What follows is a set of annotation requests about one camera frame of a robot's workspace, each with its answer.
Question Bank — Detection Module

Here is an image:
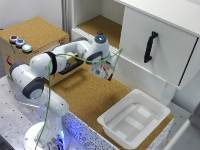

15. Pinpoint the white cabinet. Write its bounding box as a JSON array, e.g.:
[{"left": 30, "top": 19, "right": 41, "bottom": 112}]
[{"left": 70, "top": 0, "right": 200, "bottom": 108}]

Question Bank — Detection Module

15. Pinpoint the red button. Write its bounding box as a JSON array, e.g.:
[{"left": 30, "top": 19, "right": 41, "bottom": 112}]
[{"left": 9, "top": 35, "right": 19, "bottom": 44}]

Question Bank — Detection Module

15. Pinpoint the black door handle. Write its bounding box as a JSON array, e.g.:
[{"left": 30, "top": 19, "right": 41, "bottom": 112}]
[{"left": 143, "top": 31, "right": 160, "bottom": 64}]

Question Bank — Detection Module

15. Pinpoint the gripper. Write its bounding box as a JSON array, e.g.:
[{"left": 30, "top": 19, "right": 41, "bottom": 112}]
[{"left": 88, "top": 60, "right": 114, "bottom": 81}]

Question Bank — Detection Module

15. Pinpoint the green cable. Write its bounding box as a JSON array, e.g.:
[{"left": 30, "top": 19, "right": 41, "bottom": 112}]
[{"left": 34, "top": 47, "right": 124, "bottom": 150}]

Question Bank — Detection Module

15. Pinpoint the blue button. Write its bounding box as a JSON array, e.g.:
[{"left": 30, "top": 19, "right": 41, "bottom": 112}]
[{"left": 15, "top": 38, "right": 26, "bottom": 48}]

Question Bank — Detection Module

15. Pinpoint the black drawer handle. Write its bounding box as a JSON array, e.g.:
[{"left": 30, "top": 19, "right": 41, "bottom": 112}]
[{"left": 57, "top": 61, "right": 83, "bottom": 75}]

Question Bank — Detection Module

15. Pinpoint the wooden drawer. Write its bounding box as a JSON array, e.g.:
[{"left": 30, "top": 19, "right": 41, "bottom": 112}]
[{"left": 49, "top": 57, "right": 86, "bottom": 87}]

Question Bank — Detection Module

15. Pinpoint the white plastic box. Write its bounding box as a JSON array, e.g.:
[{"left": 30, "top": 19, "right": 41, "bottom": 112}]
[{"left": 96, "top": 88, "right": 172, "bottom": 150}]

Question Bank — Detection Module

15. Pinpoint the white sliding door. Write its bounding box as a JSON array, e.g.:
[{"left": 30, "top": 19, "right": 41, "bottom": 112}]
[{"left": 118, "top": 5, "right": 200, "bottom": 89}]

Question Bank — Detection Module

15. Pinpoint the wooden drawer box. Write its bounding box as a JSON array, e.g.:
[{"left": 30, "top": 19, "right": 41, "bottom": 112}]
[{"left": 0, "top": 16, "right": 75, "bottom": 88}]

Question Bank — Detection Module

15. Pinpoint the green button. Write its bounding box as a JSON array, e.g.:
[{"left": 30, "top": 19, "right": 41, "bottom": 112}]
[{"left": 21, "top": 43, "right": 34, "bottom": 54}]

